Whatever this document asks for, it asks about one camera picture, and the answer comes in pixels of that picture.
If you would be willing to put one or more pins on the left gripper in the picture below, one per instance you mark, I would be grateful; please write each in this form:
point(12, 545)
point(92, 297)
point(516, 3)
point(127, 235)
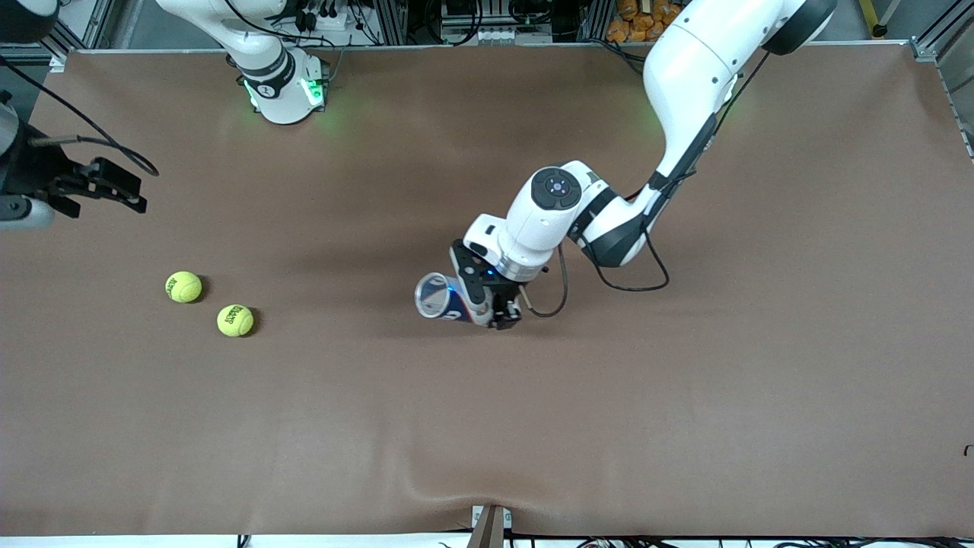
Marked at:
point(505, 296)

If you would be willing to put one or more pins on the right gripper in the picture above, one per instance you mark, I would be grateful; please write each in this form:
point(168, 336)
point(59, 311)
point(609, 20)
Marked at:
point(36, 172)

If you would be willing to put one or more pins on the clear tennis ball can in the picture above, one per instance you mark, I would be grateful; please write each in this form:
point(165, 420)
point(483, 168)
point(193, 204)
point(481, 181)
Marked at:
point(445, 301)

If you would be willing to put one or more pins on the yellow tennis ball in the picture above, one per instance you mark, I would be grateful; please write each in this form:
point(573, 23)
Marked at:
point(235, 320)
point(183, 287)

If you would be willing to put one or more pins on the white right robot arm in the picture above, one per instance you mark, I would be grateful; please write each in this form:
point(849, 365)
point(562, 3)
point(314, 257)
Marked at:
point(274, 84)

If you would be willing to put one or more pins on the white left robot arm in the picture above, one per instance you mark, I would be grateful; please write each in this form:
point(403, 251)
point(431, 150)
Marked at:
point(685, 68)

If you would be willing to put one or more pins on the brown table mat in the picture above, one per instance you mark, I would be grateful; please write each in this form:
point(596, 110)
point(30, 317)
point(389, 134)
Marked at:
point(487, 418)

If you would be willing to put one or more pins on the white connector strip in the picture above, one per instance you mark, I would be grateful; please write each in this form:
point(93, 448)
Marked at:
point(498, 35)

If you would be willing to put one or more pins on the white power strip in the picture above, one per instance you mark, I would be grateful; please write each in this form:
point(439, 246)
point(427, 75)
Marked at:
point(327, 20)

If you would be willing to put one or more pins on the orange items pile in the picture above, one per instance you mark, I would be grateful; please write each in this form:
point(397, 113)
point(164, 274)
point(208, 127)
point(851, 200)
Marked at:
point(628, 21)

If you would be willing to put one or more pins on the yellow bar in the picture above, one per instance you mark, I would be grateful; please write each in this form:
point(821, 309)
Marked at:
point(871, 15)

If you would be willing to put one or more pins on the aluminium table frame rail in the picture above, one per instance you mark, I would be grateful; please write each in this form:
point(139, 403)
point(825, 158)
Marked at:
point(494, 46)

